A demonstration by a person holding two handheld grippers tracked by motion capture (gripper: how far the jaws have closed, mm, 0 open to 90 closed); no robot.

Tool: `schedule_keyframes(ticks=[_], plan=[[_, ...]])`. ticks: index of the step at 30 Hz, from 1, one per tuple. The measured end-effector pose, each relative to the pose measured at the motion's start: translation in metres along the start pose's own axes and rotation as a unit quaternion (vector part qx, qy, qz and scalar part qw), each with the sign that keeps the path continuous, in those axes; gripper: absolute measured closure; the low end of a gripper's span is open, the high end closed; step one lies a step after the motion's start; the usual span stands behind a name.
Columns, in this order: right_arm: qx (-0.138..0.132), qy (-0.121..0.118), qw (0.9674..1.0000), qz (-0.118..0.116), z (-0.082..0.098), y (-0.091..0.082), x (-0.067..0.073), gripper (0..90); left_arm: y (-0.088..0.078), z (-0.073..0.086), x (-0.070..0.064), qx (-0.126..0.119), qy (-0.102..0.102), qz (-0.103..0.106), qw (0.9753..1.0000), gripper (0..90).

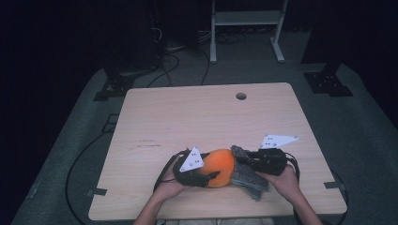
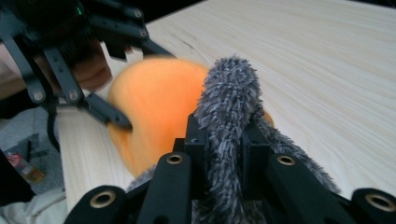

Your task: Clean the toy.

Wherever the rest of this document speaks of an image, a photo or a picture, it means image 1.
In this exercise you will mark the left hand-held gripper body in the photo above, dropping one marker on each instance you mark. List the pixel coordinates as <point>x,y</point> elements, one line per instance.
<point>191,178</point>

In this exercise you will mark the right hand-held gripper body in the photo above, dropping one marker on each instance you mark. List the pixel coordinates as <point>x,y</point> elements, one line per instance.
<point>270,162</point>

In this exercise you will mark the orange ball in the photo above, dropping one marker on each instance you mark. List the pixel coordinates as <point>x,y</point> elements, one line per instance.
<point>219,167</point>

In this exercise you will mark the grey fuzzy cloth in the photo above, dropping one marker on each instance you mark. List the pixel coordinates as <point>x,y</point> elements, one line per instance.
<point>250,182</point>

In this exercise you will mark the person's left hand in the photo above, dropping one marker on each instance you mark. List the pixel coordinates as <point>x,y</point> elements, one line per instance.
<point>170,189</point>

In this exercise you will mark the person's right hand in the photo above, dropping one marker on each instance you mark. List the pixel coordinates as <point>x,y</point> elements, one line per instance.
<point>286,186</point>

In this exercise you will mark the grey tape piece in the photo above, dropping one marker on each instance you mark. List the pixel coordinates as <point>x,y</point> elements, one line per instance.
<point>97,191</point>
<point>334,185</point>

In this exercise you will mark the black stand base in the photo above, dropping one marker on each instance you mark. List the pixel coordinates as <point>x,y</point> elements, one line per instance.
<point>325,82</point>
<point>117,84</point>

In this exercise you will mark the dark equipment cabinet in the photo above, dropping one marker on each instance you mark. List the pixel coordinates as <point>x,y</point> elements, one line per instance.
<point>134,37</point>

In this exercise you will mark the white metal stand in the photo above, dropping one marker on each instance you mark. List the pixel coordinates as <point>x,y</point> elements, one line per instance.
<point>247,18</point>

